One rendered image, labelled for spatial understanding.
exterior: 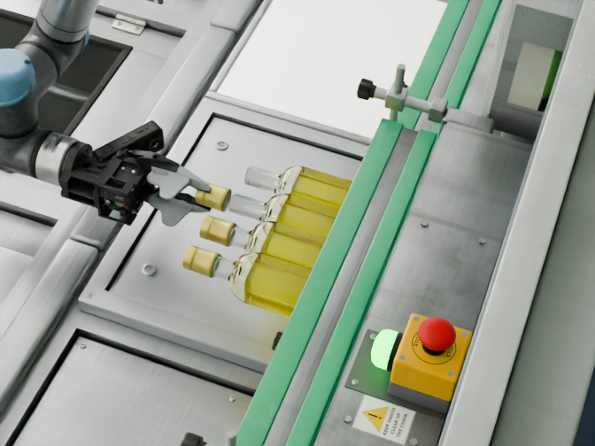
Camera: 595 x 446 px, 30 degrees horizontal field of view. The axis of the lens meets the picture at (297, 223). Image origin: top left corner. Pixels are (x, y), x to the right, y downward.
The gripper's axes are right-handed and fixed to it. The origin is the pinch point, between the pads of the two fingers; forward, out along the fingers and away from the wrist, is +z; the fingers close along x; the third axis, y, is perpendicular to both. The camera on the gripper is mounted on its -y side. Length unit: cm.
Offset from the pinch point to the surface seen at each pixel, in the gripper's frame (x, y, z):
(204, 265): 1.0, 12.9, 5.6
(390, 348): 21, 30, 35
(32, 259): -15.0, 10.5, -24.4
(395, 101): 16.0, -12.8, 23.2
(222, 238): 0.8, 7.4, 6.0
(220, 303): -12.5, 8.7, 6.1
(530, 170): 55, 33, 44
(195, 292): -12.5, 8.4, 2.0
